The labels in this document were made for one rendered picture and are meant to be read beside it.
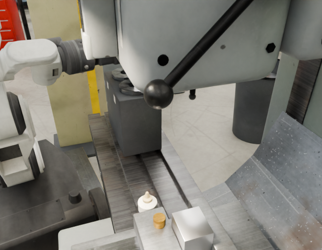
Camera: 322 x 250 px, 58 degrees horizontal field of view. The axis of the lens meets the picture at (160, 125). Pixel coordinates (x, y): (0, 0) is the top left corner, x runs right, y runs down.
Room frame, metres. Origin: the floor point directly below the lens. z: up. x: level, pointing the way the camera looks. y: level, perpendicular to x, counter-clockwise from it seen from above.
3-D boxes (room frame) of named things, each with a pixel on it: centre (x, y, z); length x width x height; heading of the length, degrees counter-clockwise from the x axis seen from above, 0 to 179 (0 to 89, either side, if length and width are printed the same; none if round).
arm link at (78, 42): (0.79, 0.18, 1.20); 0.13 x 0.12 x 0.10; 33
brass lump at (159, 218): (0.34, 0.00, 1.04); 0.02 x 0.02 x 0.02
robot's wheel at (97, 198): (0.84, 0.25, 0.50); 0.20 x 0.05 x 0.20; 28
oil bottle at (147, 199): (0.42, 0.03, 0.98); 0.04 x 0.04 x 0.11
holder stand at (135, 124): (0.79, 0.09, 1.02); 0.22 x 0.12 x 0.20; 20
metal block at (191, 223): (0.32, -0.05, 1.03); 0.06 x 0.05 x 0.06; 18
